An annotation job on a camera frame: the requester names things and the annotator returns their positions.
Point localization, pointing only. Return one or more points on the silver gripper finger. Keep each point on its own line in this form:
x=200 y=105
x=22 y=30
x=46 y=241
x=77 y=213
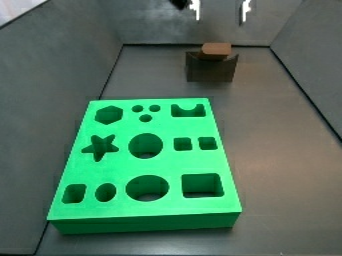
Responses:
x=196 y=7
x=245 y=9

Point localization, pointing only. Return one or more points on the brown square-circle peg object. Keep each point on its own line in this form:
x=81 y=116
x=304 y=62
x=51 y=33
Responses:
x=214 y=51

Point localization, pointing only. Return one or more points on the green foam shape fixture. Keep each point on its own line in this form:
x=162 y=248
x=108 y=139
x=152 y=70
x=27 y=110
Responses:
x=148 y=170

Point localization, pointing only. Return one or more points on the dark grey curved stand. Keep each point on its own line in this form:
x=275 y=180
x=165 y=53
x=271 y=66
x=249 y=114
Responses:
x=210 y=70

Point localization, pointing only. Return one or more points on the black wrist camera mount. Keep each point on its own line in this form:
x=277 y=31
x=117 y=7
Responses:
x=181 y=4

